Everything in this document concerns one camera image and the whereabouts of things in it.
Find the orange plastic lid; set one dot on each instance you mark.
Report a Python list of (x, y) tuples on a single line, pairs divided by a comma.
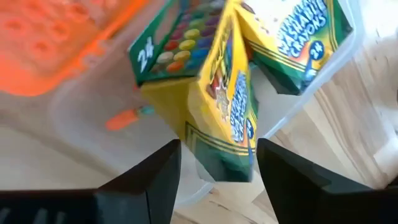
[(46, 46)]

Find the clear plastic container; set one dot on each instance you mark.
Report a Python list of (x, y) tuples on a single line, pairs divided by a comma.
[(273, 109)]

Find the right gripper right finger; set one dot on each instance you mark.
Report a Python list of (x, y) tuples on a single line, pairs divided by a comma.
[(298, 199)]

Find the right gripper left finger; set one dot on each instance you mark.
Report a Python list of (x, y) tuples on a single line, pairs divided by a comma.
[(149, 193)]

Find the yellow green crayon box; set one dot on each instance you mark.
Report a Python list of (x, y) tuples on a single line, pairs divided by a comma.
[(295, 37), (224, 109)]

